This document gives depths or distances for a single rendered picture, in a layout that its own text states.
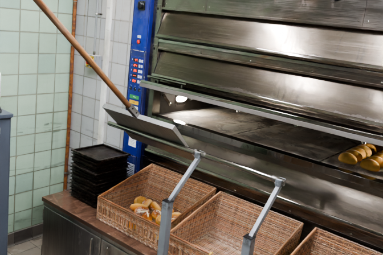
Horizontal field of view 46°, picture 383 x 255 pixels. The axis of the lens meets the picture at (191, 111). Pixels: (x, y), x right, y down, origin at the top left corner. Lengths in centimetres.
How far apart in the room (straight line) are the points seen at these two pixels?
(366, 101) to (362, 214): 56
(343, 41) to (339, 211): 86
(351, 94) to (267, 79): 47
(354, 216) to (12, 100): 240
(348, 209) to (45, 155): 234
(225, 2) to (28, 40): 150
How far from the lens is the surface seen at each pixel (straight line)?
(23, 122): 357
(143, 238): 266
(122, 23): 327
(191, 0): 289
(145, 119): 247
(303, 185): 254
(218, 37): 271
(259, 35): 258
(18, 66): 347
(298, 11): 249
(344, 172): 242
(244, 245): 207
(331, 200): 249
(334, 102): 238
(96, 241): 288
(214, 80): 273
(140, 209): 293
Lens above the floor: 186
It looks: 12 degrees down
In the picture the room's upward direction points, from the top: 6 degrees clockwise
